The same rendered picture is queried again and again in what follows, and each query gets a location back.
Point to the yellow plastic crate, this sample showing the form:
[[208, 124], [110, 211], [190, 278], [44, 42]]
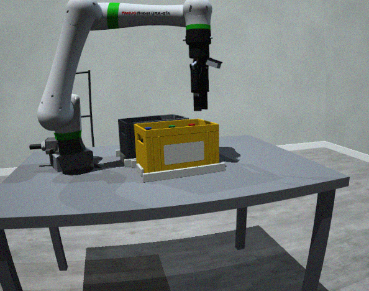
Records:
[[183, 146]]

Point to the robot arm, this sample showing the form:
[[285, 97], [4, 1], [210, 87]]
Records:
[[58, 106]]

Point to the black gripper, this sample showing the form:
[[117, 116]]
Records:
[[199, 76]]

